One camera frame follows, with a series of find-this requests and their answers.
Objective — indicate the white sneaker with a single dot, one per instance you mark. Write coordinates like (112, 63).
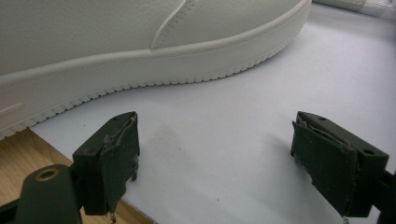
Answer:
(109, 40)

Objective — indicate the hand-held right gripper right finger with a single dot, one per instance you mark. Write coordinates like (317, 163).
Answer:
(330, 161)

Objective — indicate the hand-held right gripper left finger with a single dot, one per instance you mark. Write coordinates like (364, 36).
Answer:
(109, 161)

